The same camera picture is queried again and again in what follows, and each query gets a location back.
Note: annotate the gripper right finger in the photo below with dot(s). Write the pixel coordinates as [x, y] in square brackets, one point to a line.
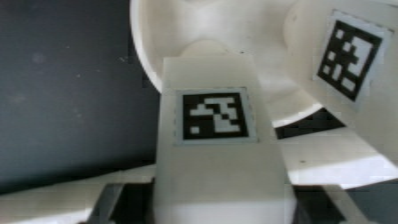
[325, 206]

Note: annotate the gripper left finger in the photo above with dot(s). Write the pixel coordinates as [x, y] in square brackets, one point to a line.
[123, 206]

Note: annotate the white stool leg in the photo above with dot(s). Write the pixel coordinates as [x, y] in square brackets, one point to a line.
[221, 180]
[341, 64]

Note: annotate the white round stool seat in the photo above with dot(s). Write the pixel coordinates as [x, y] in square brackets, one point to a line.
[199, 27]

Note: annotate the white front barrier wall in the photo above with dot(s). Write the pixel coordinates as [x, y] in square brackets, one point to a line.
[59, 204]

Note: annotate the white barrier wall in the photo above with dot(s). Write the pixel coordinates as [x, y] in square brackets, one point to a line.
[333, 159]
[59, 204]

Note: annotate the white right barrier wall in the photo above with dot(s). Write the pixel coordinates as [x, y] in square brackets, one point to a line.
[333, 159]

